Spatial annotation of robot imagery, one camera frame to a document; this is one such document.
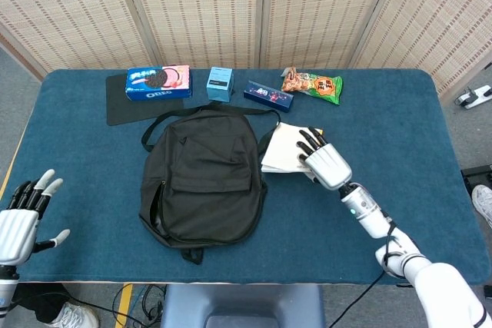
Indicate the black equipment base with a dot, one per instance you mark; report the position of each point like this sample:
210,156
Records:
478,176

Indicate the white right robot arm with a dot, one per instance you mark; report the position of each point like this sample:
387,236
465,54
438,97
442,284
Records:
442,285

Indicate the black flat mat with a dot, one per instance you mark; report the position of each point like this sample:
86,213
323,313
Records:
123,113

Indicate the white power strip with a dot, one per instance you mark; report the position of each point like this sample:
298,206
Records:
474,95

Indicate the long dark blue box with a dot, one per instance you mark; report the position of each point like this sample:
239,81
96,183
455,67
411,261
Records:
269,96

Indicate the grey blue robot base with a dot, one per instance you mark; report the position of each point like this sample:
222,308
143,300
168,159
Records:
242,305

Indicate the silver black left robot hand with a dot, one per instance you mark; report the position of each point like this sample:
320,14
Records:
15,228

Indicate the white sneaker with black trousers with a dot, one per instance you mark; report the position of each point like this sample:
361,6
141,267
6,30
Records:
73,316

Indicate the blue Oreo cookie box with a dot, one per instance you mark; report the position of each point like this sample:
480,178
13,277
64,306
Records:
157,86

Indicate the white notebook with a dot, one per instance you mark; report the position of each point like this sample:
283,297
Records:
282,147

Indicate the small light blue box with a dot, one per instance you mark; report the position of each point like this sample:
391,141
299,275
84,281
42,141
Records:
219,86

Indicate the black fabric backpack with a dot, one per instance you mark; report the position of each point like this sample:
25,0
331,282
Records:
203,174

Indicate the woven folding screen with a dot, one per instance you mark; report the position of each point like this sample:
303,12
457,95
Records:
207,9

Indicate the orange and green snack bag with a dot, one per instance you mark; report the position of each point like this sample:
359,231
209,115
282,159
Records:
311,86

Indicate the white mesh sneaker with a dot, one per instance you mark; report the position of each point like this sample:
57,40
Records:
484,205

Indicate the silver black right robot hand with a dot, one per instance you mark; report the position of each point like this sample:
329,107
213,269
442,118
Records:
328,166

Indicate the blue table cloth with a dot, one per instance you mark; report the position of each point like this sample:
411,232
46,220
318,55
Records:
384,132

